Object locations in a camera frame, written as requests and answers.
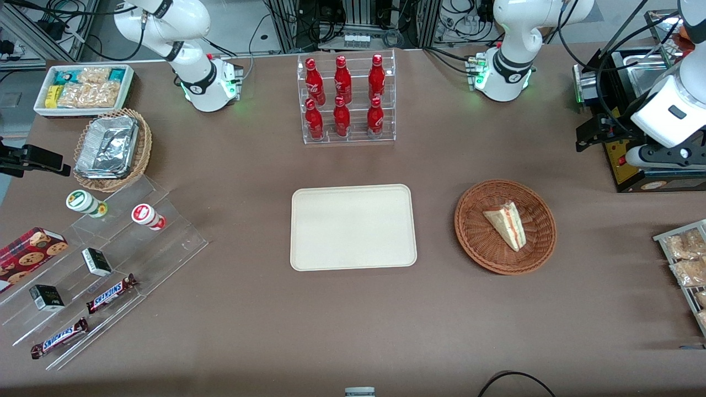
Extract Snickers bar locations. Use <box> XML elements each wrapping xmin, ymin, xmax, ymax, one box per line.
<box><xmin>86</xmin><ymin>274</ymin><xmax>138</xmax><ymax>315</ymax></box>
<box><xmin>30</xmin><ymin>318</ymin><xmax>89</xmax><ymax>360</ymax></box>

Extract stacked foil containers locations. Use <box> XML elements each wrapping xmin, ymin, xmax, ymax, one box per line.
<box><xmin>75</xmin><ymin>115</ymin><xmax>139</xmax><ymax>180</ymax></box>

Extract triangular sandwich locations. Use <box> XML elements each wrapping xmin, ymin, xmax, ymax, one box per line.
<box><xmin>483</xmin><ymin>201</ymin><xmax>528</xmax><ymax>252</ymax></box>

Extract large clear cracker bag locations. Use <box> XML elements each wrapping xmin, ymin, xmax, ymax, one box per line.
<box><xmin>57</xmin><ymin>82</ymin><xmax>121</xmax><ymax>109</ymax></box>

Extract cream rectangular tray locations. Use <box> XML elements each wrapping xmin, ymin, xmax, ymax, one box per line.
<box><xmin>291</xmin><ymin>184</ymin><xmax>418</xmax><ymax>272</ymax></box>

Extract white snack bin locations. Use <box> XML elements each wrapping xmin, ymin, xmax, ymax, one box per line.
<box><xmin>34</xmin><ymin>65</ymin><xmax>135</xmax><ymax>119</ymax></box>

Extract black yellow food warmer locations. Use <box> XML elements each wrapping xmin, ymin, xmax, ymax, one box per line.
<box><xmin>572</xmin><ymin>10</ymin><xmax>706</xmax><ymax>194</ymax></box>

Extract green lid cup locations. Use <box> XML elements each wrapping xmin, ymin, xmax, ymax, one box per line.
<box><xmin>66</xmin><ymin>190</ymin><xmax>108</xmax><ymax>219</ymax></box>

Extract small clear cracker bag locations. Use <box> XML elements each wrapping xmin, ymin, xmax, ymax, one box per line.
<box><xmin>77</xmin><ymin>67</ymin><xmax>112</xmax><ymax>85</ymax></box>

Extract clear acrylic stepped shelf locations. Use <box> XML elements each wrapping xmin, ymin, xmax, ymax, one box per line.
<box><xmin>0</xmin><ymin>175</ymin><xmax>209</xmax><ymax>371</ymax></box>

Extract black cable loop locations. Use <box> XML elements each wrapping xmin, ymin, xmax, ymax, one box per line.
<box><xmin>478</xmin><ymin>371</ymin><xmax>557</xmax><ymax>397</ymax></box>

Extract red cola bottle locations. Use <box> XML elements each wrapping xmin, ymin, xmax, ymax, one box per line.
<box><xmin>334</xmin><ymin>56</ymin><xmax>352</xmax><ymax>105</ymax></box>
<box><xmin>367</xmin><ymin>96</ymin><xmax>384</xmax><ymax>135</ymax></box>
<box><xmin>305</xmin><ymin>58</ymin><xmax>326</xmax><ymax>106</ymax></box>
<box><xmin>333</xmin><ymin>96</ymin><xmax>351</xmax><ymax>137</ymax></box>
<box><xmin>305</xmin><ymin>98</ymin><xmax>324</xmax><ymax>140</ymax></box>
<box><xmin>368</xmin><ymin>54</ymin><xmax>386</xmax><ymax>101</ymax></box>

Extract brown wicker basket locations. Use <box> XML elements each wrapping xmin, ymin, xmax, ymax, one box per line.
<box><xmin>454</xmin><ymin>179</ymin><xmax>557</xmax><ymax>275</ymax></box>

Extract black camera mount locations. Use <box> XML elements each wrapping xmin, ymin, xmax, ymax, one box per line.
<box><xmin>0</xmin><ymin>138</ymin><xmax>72</xmax><ymax>179</ymax></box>

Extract tray of packaged crackers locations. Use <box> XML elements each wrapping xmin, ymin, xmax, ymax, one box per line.
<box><xmin>653</xmin><ymin>219</ymin><xmax>706</xmax><ymax>337</ymax></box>

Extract light wicker basket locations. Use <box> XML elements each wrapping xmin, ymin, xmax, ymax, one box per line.
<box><xmin>73</xmin><ymin>108</ymin><xmax>153</xmax><ymax>193</ymax></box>

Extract clear acrylic bottle rack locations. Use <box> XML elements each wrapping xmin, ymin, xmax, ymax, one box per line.
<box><xmin>297</xmin><ymin>50</ymin><xmax>397</xmax><ymax>145</ymax></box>

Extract red cookie box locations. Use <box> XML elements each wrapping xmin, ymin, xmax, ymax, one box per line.
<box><xmin>0</xmin><ymin>227</ymin><xmax>69</xmax><ymax>293</ymax></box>

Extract small black carton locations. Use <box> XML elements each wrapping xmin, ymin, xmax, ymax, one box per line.
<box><xmin>29</xmin><ymin>285</ymin><xmax>66</xmax><ymax>313</ymax></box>
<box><xmin>82</xmin><ymin>248</ymin><xmax>113</xmax><ymax>277</ymax></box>

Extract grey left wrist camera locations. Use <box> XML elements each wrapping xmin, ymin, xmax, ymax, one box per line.
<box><xmin>625</xmin><ymin>144</ymin><xmax>706</xmax><ymax>169</ymax></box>

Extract red lid cup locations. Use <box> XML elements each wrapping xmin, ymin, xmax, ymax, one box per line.
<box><xmin>131</xmin><ymin>203</ymin><xmax>167</xmax><ymax>231</ymax></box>

